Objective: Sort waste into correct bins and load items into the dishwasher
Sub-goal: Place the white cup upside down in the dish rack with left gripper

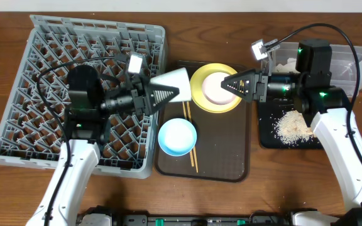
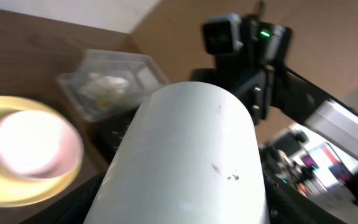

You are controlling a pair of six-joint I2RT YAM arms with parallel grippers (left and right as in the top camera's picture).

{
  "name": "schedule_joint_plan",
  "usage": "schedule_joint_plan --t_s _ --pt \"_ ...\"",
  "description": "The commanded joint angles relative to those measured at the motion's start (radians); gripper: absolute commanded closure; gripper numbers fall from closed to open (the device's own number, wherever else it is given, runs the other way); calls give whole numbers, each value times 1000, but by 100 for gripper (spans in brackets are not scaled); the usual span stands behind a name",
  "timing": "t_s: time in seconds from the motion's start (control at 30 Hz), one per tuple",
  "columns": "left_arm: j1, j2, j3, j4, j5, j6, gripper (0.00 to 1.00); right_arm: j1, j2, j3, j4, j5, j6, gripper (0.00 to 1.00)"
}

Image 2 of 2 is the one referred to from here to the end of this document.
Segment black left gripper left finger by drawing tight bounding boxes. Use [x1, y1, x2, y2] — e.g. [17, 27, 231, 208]
[21, 172, 106, 224]

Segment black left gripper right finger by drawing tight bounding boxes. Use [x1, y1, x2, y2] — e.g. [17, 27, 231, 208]
[263, 171, 346, 224]

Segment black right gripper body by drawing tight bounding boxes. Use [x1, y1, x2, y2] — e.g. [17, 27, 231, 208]
[190, 15, 292, 124]

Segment pink white bowl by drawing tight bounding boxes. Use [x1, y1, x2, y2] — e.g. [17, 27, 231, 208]
[0, 110, 84, 180]

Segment white cup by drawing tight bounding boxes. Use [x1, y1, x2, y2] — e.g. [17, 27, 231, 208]
[85, 82, 270, 224]

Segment white paper napkin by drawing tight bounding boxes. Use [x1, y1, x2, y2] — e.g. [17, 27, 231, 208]
[79, 73, 129, 99]

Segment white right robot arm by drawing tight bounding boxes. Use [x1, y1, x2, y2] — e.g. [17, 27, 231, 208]
[191, 14, 358, 160]

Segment clear plastic bin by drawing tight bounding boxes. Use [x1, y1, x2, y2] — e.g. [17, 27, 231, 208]
[57, 49, 169, 122]

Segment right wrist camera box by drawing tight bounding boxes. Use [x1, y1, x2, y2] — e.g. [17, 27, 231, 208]
[201, 13, 243, 55]

